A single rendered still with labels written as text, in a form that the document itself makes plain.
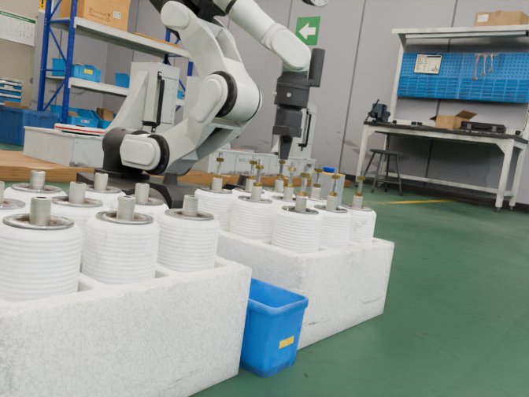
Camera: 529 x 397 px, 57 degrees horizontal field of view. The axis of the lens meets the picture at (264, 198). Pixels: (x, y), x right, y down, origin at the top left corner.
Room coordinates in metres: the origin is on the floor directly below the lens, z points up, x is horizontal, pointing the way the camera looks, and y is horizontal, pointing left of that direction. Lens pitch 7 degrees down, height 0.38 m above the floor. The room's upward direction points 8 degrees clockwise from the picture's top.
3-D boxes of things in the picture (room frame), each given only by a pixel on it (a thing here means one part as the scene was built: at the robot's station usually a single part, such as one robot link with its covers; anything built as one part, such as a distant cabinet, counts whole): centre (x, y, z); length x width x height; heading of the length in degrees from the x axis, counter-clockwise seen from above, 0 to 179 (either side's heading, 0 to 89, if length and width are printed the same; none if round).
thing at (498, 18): (5.46, -2.24, 1.96); 0.46 x 0.28 x 0.16; 49
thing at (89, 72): (5.94, 2.41, 0.90); 0.50 x 0.38 x 0.21; 54
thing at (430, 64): (6.01, -1.70, 1.54); 0.32 x 0.02 x 0.25; 53
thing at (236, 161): (4.50, 0.22, 0.45); 1.51 x 0.57 x 0.74; 143
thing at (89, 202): (0.72, 0.28, 0.25); 0.08 x 0.08 x 0.01
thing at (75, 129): (3.13, 1.22, 0.29); 0.30 x 0.30 x 0.06
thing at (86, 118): (5.93, 2.39, 0.36); 0.50 x 0.38 x 0.21; 54
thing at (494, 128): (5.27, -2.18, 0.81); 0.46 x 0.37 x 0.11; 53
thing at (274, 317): (0.88, 0.05, 0.06); 0.30 x 0.11 x 0.12; 53
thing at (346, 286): (1.14, -0.05, 0.09); 0.39 x 0.39 x 0.18; 52
